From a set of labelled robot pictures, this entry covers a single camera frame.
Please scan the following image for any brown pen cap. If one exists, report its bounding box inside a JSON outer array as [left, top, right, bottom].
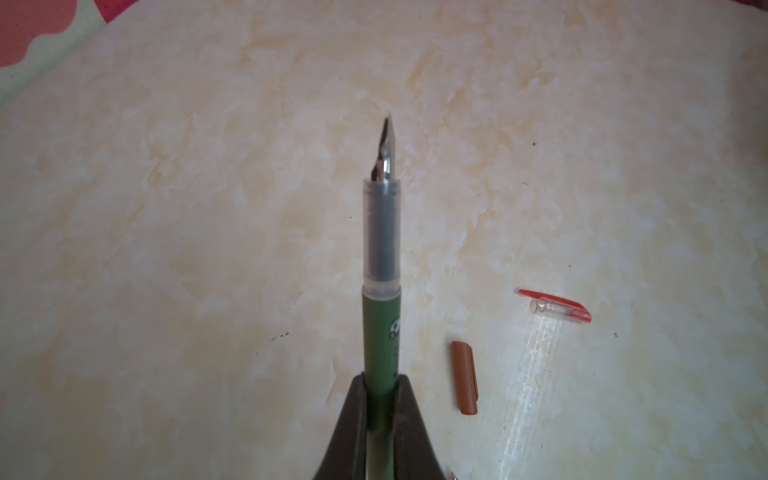
[[450, 341, 479, 416]]

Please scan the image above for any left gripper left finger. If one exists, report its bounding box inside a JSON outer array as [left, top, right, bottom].
[[314, 374, 368, 480]]

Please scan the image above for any green fountain pen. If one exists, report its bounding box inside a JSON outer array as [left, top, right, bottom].
[[362, 115, 402, 479]]

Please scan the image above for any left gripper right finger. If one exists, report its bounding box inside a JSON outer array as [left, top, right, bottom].
[[393, 375, 446, 480]]

